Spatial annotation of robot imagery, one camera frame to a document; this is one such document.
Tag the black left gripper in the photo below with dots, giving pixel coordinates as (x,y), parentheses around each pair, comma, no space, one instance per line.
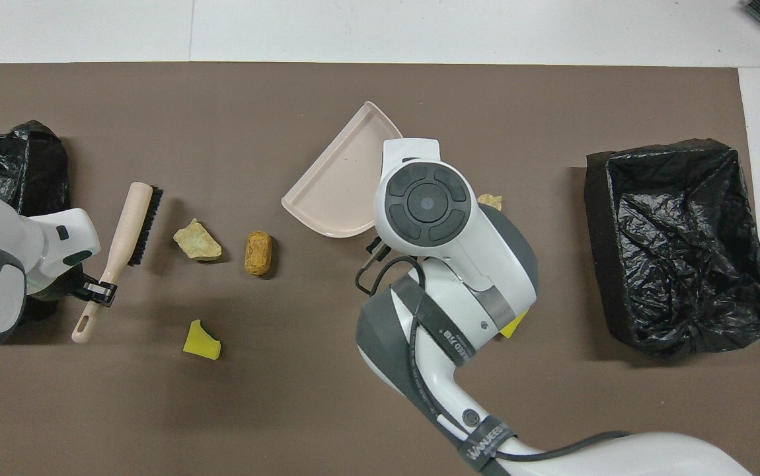
(73,289)

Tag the beige hand brush black bristles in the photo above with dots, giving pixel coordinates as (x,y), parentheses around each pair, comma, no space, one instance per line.
(125,225)

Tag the beige layered pastry piece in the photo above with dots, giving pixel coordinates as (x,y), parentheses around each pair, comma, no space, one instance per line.
(197,242)

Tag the brown bread loaf toy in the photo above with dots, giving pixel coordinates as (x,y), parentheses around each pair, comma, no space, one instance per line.
(258,253)

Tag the beige plastic dustpan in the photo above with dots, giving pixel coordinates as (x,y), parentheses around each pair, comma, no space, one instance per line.
(334,185)

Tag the pale beige pastry piece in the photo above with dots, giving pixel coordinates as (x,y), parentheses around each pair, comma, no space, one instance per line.
(491,201)

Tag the notched yellow sponge piece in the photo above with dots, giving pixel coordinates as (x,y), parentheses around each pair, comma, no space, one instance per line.
(515,325)

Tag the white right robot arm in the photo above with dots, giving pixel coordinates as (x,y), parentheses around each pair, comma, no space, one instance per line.
(459,264)

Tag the bin lined with black bag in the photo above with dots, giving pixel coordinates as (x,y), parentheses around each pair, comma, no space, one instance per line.
(684,251)
(10,165)

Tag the brown table mat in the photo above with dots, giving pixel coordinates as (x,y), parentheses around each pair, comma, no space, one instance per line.
(287,410)

